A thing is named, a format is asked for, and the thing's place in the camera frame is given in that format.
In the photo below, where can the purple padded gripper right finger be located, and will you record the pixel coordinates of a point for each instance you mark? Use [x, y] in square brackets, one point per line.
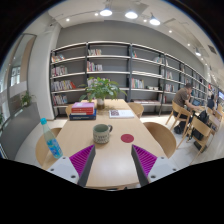
[149, 167]

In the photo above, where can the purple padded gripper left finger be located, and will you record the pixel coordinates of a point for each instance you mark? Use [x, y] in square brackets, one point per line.
[75, 168]

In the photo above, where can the clear blue-label water bottle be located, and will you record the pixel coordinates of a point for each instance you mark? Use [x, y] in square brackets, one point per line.
[50, 140]

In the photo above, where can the red round coaster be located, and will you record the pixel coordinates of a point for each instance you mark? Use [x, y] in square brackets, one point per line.
[127, 138]

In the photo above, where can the wooden chair near right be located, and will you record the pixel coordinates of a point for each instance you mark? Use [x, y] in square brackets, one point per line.
[163, 136]

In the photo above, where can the green ceramic mug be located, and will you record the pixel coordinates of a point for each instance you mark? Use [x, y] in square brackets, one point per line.
[101, 133]

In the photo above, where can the dark blue thick book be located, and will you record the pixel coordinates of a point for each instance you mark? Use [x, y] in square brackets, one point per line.
[82, 116]

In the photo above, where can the wooden chair far left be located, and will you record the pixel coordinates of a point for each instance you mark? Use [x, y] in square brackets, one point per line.
[68, 109]

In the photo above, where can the red book stack top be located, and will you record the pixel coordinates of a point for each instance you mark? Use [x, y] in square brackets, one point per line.
[83, 107]

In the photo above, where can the wooden chair far right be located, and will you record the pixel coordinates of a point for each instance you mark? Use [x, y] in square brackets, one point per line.
[136, 108]

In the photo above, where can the white magazine on table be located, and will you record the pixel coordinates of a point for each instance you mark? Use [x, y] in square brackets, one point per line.
[121, 114]

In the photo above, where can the wooden chair under man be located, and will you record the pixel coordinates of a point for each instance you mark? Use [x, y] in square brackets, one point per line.
[179, 114]

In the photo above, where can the wooden chair with bag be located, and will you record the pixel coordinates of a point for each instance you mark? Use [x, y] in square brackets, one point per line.
[189, 134]

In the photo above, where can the green potted plant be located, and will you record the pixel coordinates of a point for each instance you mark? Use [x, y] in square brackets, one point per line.
[99, 89]

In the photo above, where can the black backpack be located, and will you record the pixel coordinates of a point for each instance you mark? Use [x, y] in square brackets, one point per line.
[200, 127]

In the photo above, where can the seated man brown shirt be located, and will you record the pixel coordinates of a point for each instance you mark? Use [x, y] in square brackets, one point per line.
[182, 98]

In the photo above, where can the large grey bookshelf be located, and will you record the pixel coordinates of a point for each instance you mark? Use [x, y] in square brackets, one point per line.
[144, 75]

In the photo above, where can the small plant by window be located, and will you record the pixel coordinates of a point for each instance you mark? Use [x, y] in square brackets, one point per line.
[26, 99]

